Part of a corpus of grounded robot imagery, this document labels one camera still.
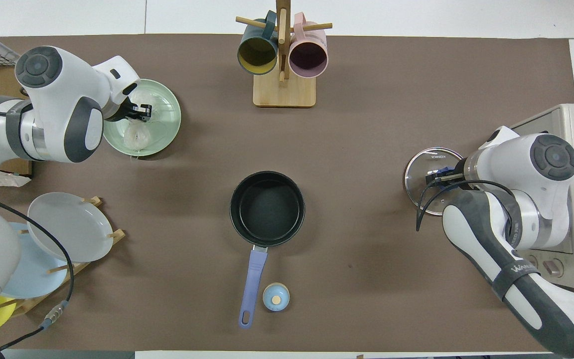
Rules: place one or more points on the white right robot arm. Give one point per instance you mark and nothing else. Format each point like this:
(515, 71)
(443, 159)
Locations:
(551, 199)

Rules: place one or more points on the mint green plate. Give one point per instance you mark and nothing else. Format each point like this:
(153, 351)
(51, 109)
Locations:
(167, 114)

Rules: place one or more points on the small blue wooden knob bell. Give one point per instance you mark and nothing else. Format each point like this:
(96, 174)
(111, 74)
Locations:
(276, 297)

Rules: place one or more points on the pink mug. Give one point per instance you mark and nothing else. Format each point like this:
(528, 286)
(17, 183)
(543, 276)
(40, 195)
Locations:
(309, 57)

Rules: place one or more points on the wooden mug tree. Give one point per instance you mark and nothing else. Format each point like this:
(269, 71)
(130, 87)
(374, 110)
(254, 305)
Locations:
(284, 92)

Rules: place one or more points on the grey plate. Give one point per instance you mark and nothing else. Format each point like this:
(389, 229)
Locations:
(68, 227)

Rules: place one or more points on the white vermicelli bundle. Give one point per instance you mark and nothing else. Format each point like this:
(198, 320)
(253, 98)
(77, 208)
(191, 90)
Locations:
(135, 134)

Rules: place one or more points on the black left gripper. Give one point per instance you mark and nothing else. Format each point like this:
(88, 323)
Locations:
(127, 109)

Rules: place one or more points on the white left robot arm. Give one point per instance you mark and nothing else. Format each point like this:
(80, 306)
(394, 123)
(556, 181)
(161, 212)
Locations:
(58, 99)

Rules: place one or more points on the light blue plate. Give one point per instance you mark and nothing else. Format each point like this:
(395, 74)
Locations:
(33, 274)

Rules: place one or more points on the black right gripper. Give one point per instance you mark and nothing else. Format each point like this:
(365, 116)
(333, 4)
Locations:
(455, 177)

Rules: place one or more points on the wooden plate rack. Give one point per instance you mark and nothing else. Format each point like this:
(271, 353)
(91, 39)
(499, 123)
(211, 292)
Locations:
(115, 234)

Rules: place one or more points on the brown wooden board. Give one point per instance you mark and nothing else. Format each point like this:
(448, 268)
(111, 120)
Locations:
(0, 82)

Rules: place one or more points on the glass lid with blue knob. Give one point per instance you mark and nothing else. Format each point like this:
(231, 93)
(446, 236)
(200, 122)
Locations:
(431, 159)

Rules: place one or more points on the brown table mat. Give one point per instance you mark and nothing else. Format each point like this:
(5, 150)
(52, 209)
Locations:
(366, 124)

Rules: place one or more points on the teal mug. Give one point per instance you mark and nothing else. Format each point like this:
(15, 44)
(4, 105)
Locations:
(257, 55)

